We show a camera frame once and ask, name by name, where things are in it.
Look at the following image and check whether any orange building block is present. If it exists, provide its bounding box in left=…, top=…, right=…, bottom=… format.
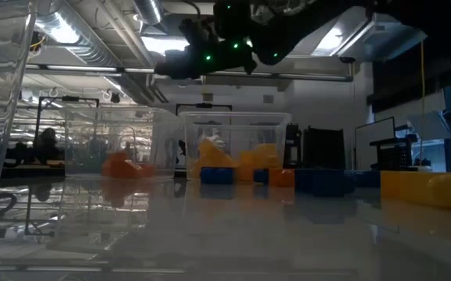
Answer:
left=101, top=151, right=157, bottom=180
left=268, top=168, right=297, bottom=189

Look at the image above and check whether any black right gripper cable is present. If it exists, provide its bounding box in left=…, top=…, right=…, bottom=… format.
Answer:
left=180, top=0, right=204, bottom=21

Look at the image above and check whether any white angled panel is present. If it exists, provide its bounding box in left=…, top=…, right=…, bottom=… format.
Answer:
left=407, top=111, right=451, bottom=142

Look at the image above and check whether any ceiling light panel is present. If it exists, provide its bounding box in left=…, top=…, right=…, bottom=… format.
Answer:
left=141, top=36, right=191, bottom=56

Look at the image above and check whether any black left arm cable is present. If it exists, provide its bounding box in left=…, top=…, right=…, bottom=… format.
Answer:
left=0, top=192, right=19, bottom=216

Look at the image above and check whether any long ceiling pipe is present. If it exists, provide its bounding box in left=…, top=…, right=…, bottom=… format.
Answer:
left=24, top=63, right=354, bottom=83

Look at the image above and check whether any black cabinet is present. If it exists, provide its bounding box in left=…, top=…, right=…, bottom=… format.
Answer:
left=302, top=126, right=346, bottom=169

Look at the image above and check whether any black metal frame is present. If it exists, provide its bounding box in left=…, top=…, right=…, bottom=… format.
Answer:
left=34, top=95, right=101, bottom=157
left=175, top=102, right=233, bottom=113

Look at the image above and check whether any person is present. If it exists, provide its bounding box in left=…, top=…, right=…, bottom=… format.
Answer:
left=34, top=127, right=59, bottom=165

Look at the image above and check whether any black mesh crate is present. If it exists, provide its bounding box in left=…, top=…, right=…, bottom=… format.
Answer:
left=369, top=134, right=418, bottom=172

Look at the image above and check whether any black ceiling device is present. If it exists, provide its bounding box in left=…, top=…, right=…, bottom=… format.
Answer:
left=28, top=29, right=49, bottom=52

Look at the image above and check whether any flexible silver duct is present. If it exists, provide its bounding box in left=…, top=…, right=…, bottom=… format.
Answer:
left=36, top=7, right=121, bottom=67

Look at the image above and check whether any round silver air duct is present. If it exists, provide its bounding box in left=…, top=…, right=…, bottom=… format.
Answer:
left=133, top=0, right=163, bottom=25

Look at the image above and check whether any clear plastic bin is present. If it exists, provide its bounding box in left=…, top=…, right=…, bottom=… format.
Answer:
left=62, top=107, right=182, bottom=180
left=177, top=111, right=293, bottom=183
left=0, top=0, right=38, bottom=281

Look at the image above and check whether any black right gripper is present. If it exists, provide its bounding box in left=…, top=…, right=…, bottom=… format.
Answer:
left=154, top=17, right=258, bottom=80

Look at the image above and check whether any black equipment rack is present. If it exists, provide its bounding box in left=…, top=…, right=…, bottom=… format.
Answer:
left=283, top=123, right=303, bottom=169

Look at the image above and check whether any flat silver ventilation duct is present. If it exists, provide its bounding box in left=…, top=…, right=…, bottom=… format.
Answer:
left=299, top=7, right=429, bottom=63

